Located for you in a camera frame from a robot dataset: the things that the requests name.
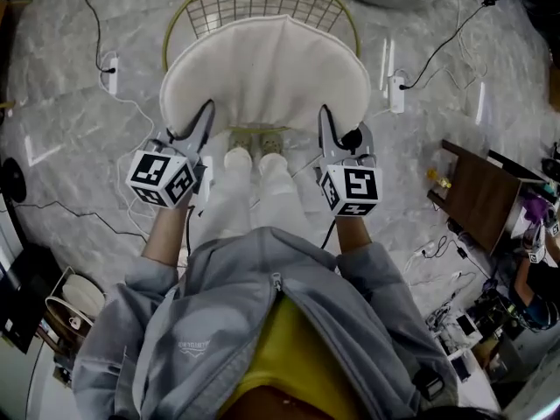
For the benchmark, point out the person's right forearm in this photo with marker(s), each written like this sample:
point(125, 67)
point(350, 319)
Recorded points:
point(352, 236)

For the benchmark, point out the wooden bench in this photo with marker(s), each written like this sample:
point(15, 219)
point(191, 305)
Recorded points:
point(5, 51)

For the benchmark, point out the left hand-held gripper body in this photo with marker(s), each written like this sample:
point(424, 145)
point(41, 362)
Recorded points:
point(151, 173)

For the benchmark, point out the person's left leg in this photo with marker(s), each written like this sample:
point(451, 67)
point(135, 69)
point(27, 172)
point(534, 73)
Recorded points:
point(227, 195)

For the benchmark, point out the person's leg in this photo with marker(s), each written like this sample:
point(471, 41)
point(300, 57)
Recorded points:
point(227, 195)
point(280, 191)

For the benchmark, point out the person's right leg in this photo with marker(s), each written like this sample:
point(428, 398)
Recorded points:
point(280, 191)

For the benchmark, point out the yellow shirt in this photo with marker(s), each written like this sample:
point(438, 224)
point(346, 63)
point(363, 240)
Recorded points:
point(289, 348)

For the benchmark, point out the dark wooden side table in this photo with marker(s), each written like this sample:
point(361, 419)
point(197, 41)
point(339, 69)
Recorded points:
point(481, 195)

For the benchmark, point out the person's left beige shoe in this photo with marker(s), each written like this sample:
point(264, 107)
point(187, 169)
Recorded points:
point(240, 142)

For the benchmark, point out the person's right beige shoe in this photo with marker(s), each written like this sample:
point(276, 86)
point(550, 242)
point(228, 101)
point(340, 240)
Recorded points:
point(271, 143)

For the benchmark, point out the grey zip jacket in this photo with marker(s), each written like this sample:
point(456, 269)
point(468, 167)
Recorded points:
point(210, 304)

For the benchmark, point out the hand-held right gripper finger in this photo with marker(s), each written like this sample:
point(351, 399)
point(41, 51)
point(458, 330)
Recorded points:
point(328, 136)
point(356, 140)

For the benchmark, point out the white power strip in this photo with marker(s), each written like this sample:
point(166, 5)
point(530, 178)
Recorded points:
point(113, 74)
point(421, 253)
point(396, 96)

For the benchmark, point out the person's left forearm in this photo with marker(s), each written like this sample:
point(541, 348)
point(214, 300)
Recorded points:
point(166, 239)

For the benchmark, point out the black power adapter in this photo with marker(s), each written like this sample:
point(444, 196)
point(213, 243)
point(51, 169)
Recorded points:
point(462, 253)

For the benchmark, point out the small yellow toy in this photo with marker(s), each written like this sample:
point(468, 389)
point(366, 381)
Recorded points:
point(439, 179)

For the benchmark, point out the black screen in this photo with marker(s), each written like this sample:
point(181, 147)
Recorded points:
point(26, 296)

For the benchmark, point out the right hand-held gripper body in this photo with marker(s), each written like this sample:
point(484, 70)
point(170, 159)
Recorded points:
point(359, 188)

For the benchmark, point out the purple cloth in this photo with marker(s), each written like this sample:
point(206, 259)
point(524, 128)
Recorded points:
point(534, 206)

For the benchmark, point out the cream round cushion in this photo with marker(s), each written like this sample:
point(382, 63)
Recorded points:
point(267, 72)

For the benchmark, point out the person's beige shoe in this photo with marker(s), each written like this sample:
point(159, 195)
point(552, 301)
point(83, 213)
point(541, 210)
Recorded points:
point(240, 142)
point(271, 143)

